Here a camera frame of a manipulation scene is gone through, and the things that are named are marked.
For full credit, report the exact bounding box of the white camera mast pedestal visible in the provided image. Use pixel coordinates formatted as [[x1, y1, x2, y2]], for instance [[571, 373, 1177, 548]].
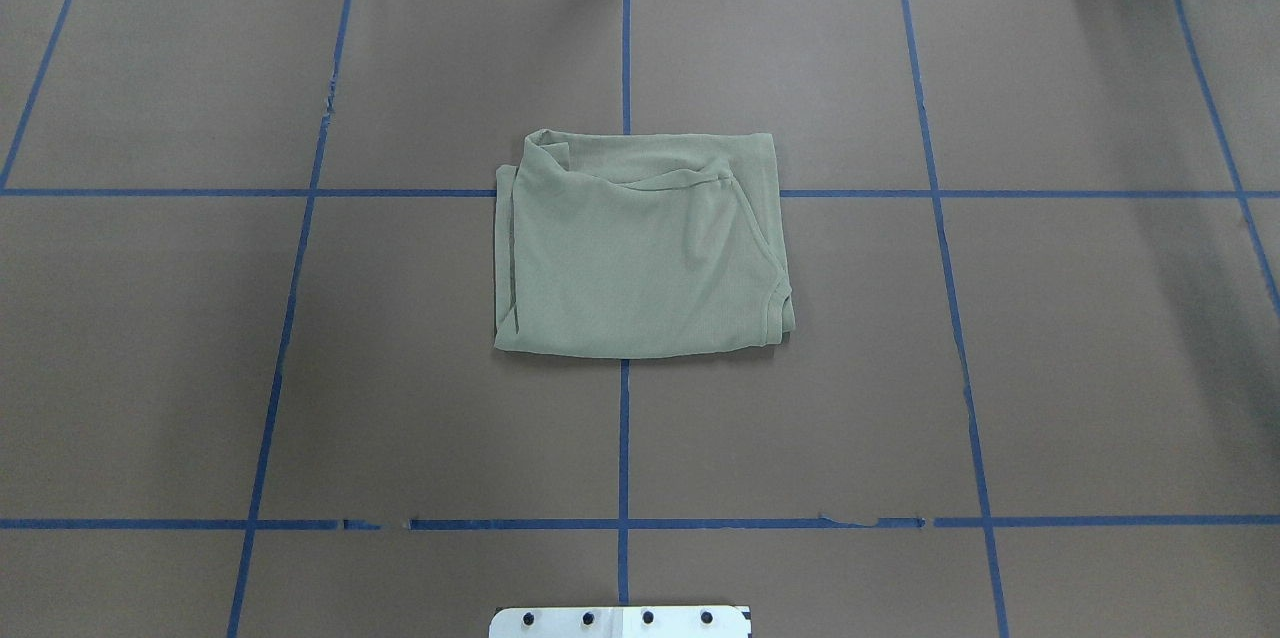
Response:
[[488, 605, 753, 637]]

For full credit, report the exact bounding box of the olive green long-sleeve shirt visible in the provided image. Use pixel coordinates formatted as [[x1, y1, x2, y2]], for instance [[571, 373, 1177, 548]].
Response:
[[494, 129, 796, 360]]

